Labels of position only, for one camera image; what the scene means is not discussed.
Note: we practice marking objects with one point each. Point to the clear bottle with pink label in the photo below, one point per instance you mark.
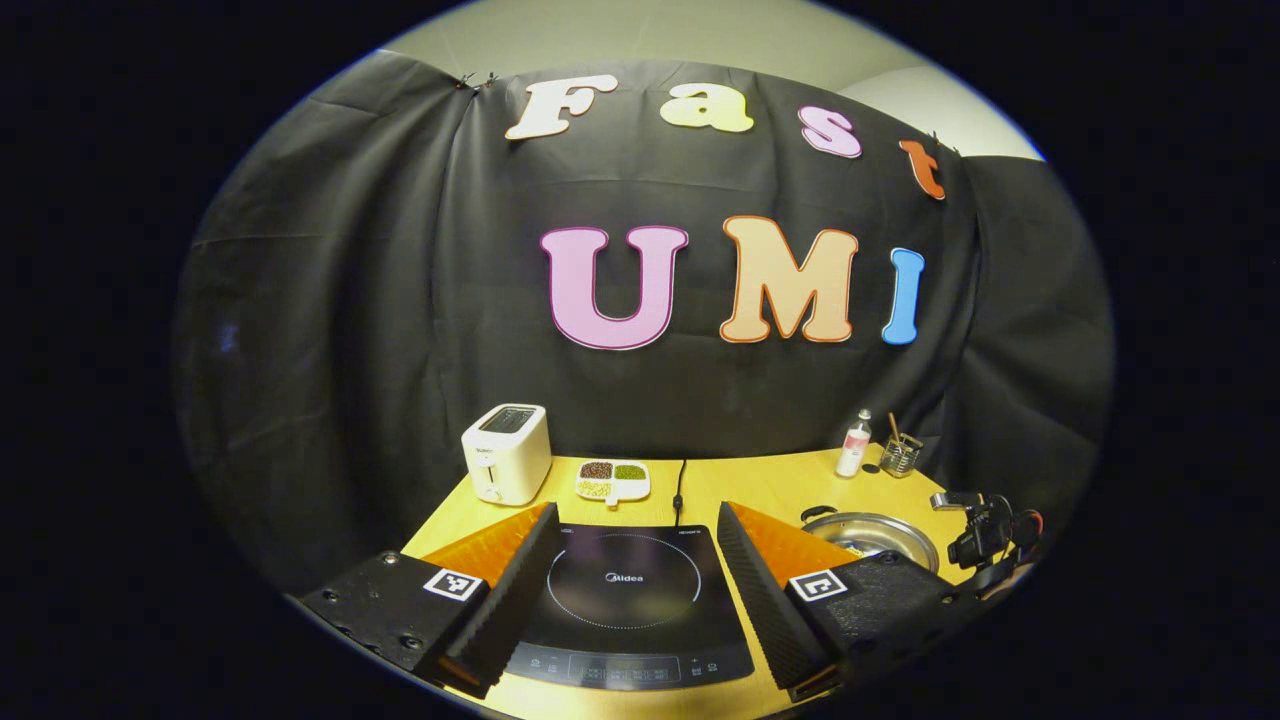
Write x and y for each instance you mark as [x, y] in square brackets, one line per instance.
[853, 450]

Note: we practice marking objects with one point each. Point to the black backdrop cloth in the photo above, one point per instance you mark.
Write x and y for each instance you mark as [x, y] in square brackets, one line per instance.
[400, 300]

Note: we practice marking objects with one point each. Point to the white toaster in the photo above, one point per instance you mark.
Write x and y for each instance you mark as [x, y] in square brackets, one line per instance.
[505, 455]

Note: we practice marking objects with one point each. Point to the clear ribbed utensil holder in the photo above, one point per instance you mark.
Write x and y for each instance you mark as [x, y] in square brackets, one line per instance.
[900, 458]

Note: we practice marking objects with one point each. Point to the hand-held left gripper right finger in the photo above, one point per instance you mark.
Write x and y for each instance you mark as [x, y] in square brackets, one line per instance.
[765, 600]

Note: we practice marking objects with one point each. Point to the white divided dish of beans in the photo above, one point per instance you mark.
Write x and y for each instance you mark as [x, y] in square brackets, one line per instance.
[612, 480]

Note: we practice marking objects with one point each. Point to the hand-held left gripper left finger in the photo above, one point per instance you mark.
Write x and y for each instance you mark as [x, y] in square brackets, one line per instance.
[510, 610]

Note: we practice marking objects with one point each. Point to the wooden stick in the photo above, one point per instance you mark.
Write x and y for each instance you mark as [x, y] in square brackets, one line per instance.
[895, 430]

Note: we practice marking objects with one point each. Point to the black induction cooktop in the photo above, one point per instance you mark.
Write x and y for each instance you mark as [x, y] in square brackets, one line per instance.
[625, 600]

